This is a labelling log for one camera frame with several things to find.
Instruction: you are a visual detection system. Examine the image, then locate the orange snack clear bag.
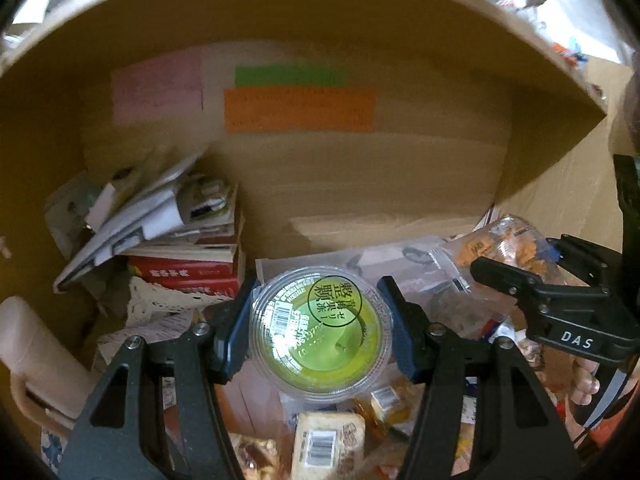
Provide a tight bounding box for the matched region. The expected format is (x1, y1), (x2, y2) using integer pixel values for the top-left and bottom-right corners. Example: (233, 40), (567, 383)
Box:
(442, 216), (562, 283)

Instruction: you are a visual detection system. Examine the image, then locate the beige rice cracker pack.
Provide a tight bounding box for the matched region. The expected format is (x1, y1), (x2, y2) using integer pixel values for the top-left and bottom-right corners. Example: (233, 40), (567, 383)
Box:
(291, 412), (366, 479)

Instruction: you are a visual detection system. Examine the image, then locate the green jelly cup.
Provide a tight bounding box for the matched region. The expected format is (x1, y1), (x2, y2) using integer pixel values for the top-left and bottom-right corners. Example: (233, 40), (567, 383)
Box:
(248, 266), (393, 404)

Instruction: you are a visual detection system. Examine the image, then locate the brown nut brittle pack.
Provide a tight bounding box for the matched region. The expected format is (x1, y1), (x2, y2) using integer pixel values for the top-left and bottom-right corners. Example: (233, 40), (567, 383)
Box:
(229, 434), (281, 480)

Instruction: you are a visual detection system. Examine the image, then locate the person right hand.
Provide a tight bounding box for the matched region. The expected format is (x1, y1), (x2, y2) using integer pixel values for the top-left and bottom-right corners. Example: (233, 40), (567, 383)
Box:
(570, 358), (600, 406)

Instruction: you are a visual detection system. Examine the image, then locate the white lace cloth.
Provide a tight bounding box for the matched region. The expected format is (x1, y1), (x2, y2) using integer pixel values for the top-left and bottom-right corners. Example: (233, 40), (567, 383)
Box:
(126, 278), (231, 327)

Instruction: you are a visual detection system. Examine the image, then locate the clear plastic storage box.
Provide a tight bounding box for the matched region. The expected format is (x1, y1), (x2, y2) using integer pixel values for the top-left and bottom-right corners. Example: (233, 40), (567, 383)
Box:
(256, 235), (506, 339)

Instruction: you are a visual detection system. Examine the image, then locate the stack of books and papers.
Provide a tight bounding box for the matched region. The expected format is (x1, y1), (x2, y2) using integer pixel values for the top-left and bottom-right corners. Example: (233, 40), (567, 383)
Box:
(53, 151), (238, 294)

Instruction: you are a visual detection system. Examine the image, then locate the pink sticky note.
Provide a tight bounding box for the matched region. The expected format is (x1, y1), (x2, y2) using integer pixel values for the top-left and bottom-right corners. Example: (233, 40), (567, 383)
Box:
(111, 47), (204, 126)

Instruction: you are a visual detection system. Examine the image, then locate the orange sticky note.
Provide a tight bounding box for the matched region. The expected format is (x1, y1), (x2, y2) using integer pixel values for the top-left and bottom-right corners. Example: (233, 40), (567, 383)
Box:
(224, 86), (376, 133)

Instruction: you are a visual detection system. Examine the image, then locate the green sticky note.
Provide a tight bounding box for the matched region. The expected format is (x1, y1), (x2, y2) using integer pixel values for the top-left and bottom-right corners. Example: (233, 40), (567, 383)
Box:
(234, 64), (346, 88)

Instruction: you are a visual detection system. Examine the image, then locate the wooden shelf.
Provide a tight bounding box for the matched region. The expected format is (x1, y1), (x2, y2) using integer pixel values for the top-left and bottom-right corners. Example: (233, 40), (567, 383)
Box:
(1, 0), (603, 110)

